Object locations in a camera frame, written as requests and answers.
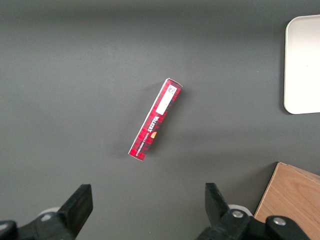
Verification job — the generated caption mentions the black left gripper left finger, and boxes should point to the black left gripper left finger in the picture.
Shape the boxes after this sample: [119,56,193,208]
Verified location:
[0,183,94,240]

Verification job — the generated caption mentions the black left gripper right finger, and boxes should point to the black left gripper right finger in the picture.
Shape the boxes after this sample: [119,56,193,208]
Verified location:
[196,182,310,240]

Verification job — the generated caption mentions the brown wooden board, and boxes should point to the brown wooden board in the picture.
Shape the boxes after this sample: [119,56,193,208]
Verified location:
[253,161,320,240]

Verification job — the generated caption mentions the red tartan shortbread box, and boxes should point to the red tartan shortbread box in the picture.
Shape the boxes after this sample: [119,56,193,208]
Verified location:
[128,77,184,163]

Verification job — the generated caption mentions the white plastic tray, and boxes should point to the white plastic tray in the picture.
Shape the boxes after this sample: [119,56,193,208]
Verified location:
[283,14,320,115]

